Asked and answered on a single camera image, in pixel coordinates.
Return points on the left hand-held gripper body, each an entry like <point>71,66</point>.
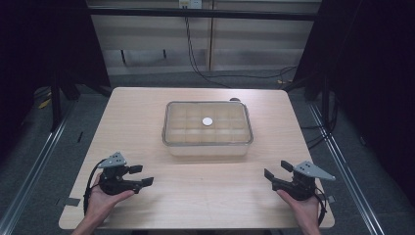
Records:
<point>114,182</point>

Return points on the grey tape strip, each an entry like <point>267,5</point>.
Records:
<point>71,201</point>
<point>331,199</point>

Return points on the black metal stand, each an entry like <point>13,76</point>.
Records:
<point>56,104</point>

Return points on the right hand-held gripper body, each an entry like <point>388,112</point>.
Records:
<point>301,187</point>

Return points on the dark curtain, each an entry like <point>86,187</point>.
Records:
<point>39,42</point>
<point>375,81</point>

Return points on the small dark round object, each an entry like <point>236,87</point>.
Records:
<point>235,99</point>

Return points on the yellow floor object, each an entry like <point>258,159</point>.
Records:
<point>44,103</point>

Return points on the person's left hand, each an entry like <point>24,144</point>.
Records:
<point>101,204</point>

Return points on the white round disc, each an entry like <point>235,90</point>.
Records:
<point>207,121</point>

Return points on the white wall socket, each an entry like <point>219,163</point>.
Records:
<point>190,4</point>

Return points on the small black floor strip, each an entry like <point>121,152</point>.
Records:
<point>80,136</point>

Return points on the clear plastic compartment box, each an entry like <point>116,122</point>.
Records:
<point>195,133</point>

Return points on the black horizontal bar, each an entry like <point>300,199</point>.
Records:
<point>202,13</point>

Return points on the metal floor rail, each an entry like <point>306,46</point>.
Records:
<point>36,169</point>
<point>345,176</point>

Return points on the person's right hand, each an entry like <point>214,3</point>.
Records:
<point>305,210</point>

